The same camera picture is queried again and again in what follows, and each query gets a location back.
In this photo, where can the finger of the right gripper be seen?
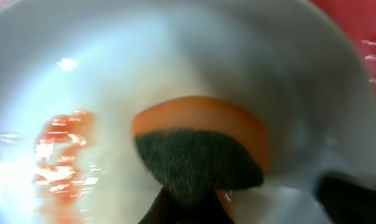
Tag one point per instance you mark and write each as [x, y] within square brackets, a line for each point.
[345, 201]

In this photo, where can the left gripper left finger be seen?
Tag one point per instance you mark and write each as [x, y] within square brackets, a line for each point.
[164, 210]

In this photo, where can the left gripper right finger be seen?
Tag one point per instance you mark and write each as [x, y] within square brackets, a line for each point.
[208, 210]

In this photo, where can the green orange sponge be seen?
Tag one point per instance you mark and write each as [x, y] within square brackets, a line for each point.
[195, 145]

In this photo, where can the white plate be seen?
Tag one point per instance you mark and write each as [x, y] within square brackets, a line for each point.
[74, 73]

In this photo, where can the red plastic tray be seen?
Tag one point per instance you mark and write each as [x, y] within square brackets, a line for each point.
[332, 61]

